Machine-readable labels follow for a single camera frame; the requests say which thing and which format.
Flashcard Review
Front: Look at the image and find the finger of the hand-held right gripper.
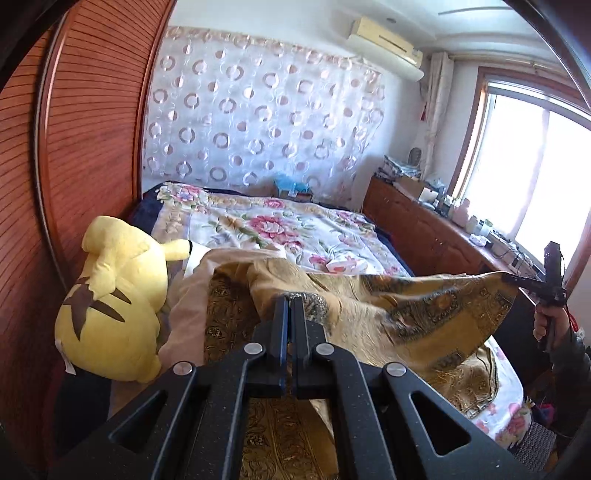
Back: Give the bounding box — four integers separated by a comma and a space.
501, 272, 550, 305

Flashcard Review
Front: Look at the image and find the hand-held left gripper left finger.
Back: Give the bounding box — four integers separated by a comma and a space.
48, 295, 291, 480

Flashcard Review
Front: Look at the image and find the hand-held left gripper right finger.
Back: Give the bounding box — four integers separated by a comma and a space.
290, 295, 543, 480

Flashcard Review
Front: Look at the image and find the gold patterned garment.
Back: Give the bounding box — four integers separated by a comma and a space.
159, 247, 520, 480

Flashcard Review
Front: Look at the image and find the person's right forearm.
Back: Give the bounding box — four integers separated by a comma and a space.
549, 318, 591, 416

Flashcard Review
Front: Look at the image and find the person's right hand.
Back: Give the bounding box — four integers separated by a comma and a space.
533, 305, 573, 344

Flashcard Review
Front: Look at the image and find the white power strip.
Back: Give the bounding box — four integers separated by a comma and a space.
501, 249, 532, 271

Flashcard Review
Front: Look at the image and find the window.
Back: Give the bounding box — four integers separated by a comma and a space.
450, 65, 591, 287

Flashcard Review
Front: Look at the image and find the wooden cabinet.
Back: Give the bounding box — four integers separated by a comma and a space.
362, 178, 550, 324

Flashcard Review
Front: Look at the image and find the floral blanket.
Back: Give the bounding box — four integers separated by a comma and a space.
150, 182, 414, 280

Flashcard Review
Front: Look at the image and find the cardboard box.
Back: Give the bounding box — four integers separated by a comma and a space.
394, 175, 437, 204

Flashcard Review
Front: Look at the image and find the grey woven stool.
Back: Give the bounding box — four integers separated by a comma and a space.
510, 418, 559, 472

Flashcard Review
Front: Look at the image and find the blue box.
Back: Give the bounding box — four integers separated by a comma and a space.
274, 178, 315, 201

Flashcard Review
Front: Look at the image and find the stack of folded cloths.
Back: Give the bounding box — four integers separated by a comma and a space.
381, 154, 423, 181

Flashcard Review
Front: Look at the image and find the yellow plush toy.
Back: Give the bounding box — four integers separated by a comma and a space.
54, 215, 192, 384

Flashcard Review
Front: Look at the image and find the white tied window curtain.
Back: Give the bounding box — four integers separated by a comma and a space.
418, 51, 455, 181

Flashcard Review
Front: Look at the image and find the sheer circle pattern curtain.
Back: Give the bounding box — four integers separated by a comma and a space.
141, 25, 386, 204

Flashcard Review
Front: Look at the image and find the cream air conditioner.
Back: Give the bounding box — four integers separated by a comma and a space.
347, 16, 424, 65

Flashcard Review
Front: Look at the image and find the wooden slatted wardrobe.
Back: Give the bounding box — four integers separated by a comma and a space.
0, 0, 178, 472

